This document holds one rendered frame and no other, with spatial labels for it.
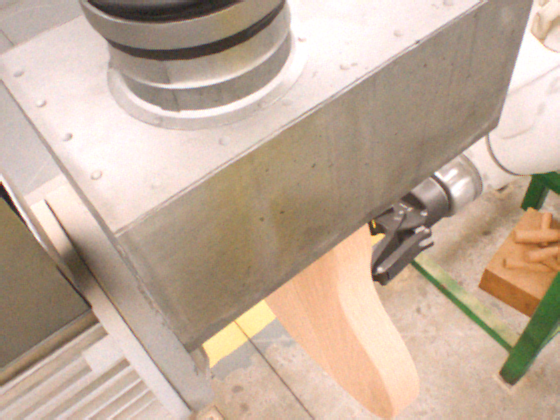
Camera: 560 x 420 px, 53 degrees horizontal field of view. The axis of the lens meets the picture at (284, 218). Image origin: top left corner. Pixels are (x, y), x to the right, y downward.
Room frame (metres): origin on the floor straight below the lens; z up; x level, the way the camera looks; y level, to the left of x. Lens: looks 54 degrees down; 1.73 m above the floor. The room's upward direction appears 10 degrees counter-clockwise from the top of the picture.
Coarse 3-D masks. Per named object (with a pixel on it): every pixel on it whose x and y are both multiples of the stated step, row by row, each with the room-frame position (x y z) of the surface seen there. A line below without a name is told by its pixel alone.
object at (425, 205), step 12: (408, 192) 0.46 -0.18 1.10; (420, 192) 0.45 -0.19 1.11; (432, 192) 0.45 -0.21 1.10; (396, 204) 0.46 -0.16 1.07; (408, 204) 0.46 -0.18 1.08; (420, 204) 0.44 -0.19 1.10; (432, 204) 0.44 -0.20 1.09; (444, 204) 0.44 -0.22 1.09; (384, 216) 0.45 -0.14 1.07; (408, 216) 0.43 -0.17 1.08; (420, 216) 0.43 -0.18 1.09; (432, 216) 0.43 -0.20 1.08; (444, 216) 0.44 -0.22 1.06; (384, 228) 0.43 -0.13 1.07; (408, 228) 0.41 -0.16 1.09
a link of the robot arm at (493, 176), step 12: (480, 144) 0.50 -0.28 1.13; (468, 156) 0.50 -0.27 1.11; (480, 156) 0.49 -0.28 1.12; (492, 156) 0.47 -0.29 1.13; (480, 168) 0.48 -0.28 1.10; (492, 168) 0.47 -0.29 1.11; (504, 168) 0.46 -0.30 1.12; (480, 180) 0.47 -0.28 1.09; (492, 180) 0.47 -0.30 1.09; (504, 180) 0.46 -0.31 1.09; (480, 192) 0.46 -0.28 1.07
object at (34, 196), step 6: (60, 174) 0.59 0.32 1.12; (54, 180) 0.58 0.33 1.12; (60, 180) 0.58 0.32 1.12; (66, 180) 0.58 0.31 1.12; (42, 186) 0.57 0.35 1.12; (48, 186) 0.57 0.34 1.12; (54, 186) 0.57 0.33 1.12; (30, 192) 0.57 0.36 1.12; (36, 192) 0.56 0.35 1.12; (42, 192) 0.56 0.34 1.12; (48, 192) 0.56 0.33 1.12; (30, 198) 0.55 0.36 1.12; (36, 198) 0.55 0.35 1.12; (42, 198) 0.55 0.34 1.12; (30, 204) 0.54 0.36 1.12
